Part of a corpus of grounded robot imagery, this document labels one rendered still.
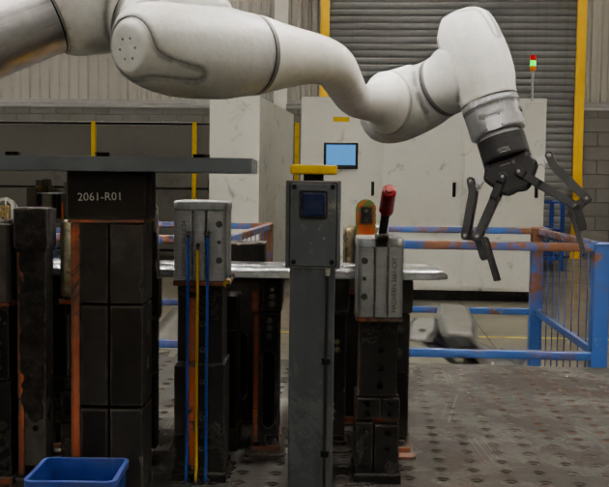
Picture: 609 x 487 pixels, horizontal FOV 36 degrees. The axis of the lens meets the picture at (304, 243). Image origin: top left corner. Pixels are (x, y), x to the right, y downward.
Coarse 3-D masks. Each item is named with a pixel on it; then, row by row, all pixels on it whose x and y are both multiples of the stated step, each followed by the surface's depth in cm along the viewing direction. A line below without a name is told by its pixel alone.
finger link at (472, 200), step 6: (468, 180) 147; (474, 180) 147; (468, 186) 147; (474, 186) 146; (468, 192) 147; (474, 192) 146; (468, 198) 147; (474, 198) 146; (468, 204) 147; (474, 204) 146; (468, 210) 147; (474, 210) 147; (468, 216) 147; (474, 216) 148; (468, 222) 146; (462, 228) 147; (468, 228) 146; (462, 234) 147; (468, 234) 146
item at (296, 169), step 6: (294, 168) 119; (300, 168) 119; (306, 168) 119; (312, 168) 119; (318, 168) 119; (324, 168) 119; (330, 168) 119; (336, 168) 119; (294, 174) 124; (300, 174) 123; (306, 174) 121; (312, 174) 120; (318, 174) 120; (324, 174) 119; (330, 174) 119; (306, 180) 121; (312, 180) 120; (318, 180) 121
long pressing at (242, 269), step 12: (168, 264) 158; (240, 264) 158; (252, 264) 158; (264, 264) 158; (276, 264) 158; (348, 264) 160; (408, 264) 162; (420, 264) 162; (168, 276) 147; (240, 276) 147; (252, 276) 147; (264, 276) 147; (276, 276) 147; (288, 276) 147; (336, 276) 147; (348, 276) 147; (408, 276) 147; (420, 276) 147; (432, 276) 147; (444, 276) 148
